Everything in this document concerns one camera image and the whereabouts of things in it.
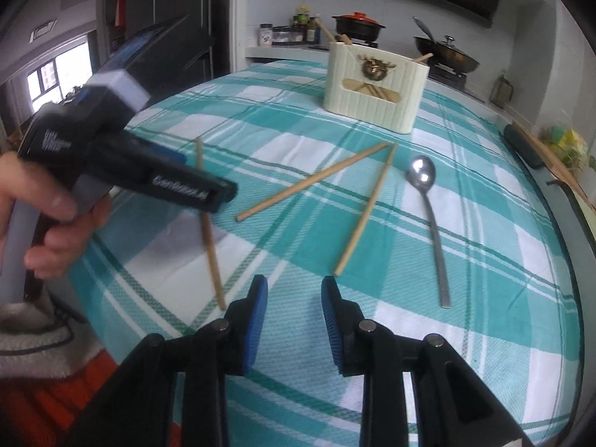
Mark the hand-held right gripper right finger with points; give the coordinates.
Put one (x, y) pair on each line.
(333, 326)

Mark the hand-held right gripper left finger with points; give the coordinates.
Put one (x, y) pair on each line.
(256, 321)

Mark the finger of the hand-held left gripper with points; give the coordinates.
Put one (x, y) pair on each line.
(139, 167)

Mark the silver metal spoon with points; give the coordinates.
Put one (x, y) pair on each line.
(420, 172)

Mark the cream utensil holder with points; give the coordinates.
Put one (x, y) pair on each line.
(372, 107)

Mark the person's left hand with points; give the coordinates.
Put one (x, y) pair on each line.
(32, 186)

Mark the living room window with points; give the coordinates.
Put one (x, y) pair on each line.
(58, 77)

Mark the teal checked tablecloth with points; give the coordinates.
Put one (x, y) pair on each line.
(326, 242)

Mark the white spice jar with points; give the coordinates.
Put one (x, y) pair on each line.
(265, 35)

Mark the sauce bottles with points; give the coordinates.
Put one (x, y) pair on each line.
(305, 25)

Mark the person's red garment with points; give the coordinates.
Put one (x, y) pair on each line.
(56, 409)

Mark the black pot with red lid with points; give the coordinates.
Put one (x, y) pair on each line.
(358, 28)

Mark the wooden cutting board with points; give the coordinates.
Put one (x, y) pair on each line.
(568, 177)

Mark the dark glass kettle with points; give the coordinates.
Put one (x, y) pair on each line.
(502, 89)

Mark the wok with glass lid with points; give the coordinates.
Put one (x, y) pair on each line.
(447, 56)

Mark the plastic bag of sponges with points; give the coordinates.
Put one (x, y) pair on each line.
(568, 144)

